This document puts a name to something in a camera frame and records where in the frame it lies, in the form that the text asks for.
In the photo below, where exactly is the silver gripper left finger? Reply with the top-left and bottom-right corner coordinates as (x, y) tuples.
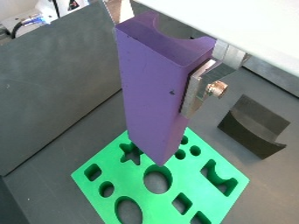
(103, 0), (134, 25)

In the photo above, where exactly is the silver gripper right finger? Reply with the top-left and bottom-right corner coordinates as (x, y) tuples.
(180, 39), (248, 119)

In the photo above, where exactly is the purple arch block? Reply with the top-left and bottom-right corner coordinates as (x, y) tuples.
(116, 11), (214, 165)

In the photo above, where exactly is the white robot base equipment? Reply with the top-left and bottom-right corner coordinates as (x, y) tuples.
(0, 0), (89, 40)

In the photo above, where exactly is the black arch holder block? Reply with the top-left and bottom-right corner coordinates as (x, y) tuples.
(217, 94), (289, 159)

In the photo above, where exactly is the green shape sorter board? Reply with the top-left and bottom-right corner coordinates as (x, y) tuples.
(70, 129), (248, 224)

